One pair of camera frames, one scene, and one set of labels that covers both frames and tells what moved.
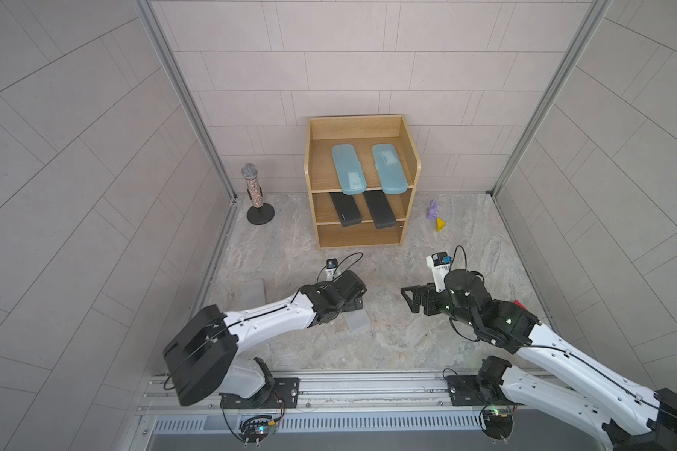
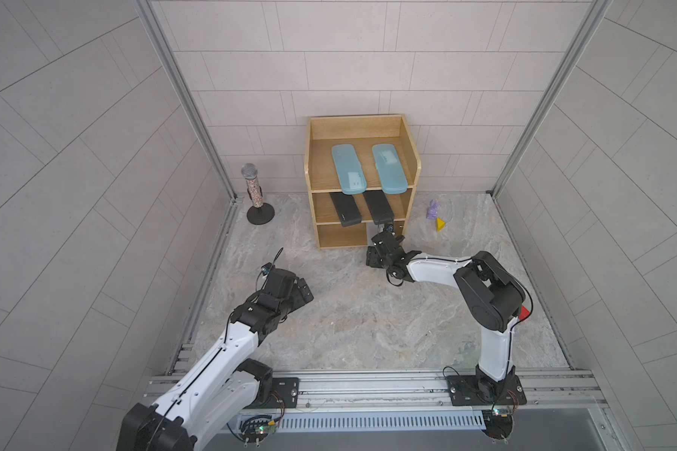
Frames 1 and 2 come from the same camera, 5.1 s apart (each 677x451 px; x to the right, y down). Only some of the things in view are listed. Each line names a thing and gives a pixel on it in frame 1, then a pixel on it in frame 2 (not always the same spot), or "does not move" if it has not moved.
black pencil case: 347,209 does not move
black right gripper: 428,292 → 371,255
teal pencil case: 390,169 does not move
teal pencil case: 352,176 does not move
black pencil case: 379,207 does not move
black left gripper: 352,303 → 301,300
